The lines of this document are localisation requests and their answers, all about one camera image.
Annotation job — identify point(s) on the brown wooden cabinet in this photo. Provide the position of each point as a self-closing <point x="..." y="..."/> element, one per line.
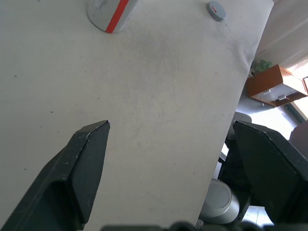
<point x="267" y="81"/>

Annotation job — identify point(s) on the green potted plant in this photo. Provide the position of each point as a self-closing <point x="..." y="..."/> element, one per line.
<point x="263" y="65"/>

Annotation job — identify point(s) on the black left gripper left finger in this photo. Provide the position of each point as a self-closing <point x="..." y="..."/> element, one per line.
<point x="69" y="183"/>

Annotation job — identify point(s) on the silver robot body joint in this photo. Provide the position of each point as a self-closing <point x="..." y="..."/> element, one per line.
<point x="220" y="199"/>

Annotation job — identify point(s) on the white can with red stripe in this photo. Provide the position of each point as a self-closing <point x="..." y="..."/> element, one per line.
<point x="106" y="14"/>

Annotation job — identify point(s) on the grey chair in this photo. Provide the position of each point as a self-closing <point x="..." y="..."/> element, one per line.
<point x="299" y="134"/>

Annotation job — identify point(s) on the small grey round cap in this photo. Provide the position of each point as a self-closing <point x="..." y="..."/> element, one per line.
<point x="216" y="10"/>

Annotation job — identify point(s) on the black robot body bracket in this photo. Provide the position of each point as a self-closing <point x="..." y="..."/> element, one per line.
<point x="234" y="168"/>

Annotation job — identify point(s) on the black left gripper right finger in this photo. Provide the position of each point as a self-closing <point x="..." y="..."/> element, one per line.
<point x="272" y="173"/>

